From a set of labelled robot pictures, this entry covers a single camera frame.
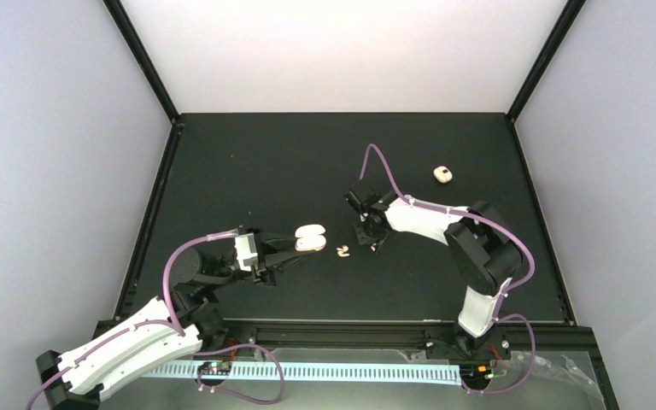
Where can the left black frame post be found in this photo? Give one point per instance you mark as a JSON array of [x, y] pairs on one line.
[[128, 31]]

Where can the right base circuit board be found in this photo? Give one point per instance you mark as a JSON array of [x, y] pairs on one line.
[[481, 372]]

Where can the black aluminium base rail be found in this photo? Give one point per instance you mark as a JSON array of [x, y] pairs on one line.
[[435, 339]]

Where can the small green circuit board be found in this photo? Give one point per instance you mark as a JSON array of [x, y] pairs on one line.
[[217, 368]]

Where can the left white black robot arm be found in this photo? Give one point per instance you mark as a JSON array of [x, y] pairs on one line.
[[182, 321]]

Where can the black frame post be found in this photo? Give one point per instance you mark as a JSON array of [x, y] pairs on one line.
[[128, 31], [549, 49]]

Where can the right black frame post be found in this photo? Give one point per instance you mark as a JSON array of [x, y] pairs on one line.
[[549, 49]]

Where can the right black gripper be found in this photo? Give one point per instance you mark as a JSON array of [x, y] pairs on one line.
[[365, 240]]

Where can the pink earbuds charging case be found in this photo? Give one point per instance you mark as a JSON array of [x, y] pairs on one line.
[[310, 238]]

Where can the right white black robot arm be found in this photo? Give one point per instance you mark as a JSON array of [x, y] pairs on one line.
[[487, 255]]

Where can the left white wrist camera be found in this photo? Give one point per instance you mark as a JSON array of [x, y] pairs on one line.
[[247, 255]]

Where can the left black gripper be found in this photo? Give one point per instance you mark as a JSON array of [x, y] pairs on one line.
[[266, 244]]

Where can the white slotted cable duct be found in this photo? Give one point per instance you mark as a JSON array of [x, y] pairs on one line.
[[443, 374]]

